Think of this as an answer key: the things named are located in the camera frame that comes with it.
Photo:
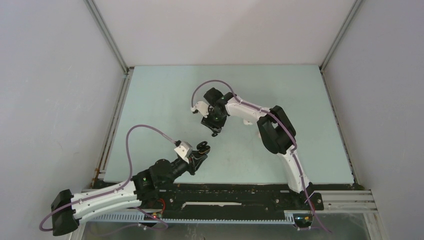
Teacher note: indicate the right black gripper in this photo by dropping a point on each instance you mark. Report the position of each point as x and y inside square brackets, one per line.
[216, 127]

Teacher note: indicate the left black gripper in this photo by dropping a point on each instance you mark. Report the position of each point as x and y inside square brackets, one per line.
[195, 160]

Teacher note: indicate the black earbud charging case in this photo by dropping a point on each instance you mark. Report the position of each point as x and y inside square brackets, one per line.
[203, 148]

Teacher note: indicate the white earbud charging case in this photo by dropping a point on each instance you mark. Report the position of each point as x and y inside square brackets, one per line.
[247, 123]

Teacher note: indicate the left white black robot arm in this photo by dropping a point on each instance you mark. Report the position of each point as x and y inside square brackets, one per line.
[69, 210]

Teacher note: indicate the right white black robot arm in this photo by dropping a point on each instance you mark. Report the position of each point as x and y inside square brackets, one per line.
[274, 127]

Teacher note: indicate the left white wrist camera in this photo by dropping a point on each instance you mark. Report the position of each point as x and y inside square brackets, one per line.
[183, 149]

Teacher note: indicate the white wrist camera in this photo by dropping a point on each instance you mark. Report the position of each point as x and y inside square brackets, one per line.
[200, 107]
[183, 149]

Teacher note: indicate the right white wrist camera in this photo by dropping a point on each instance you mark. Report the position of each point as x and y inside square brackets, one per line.
[200, 107]

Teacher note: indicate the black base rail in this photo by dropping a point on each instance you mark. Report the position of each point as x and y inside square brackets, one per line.
[233, 201]

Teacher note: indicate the grey cable duct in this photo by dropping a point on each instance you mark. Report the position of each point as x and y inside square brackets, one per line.
[138, 217]

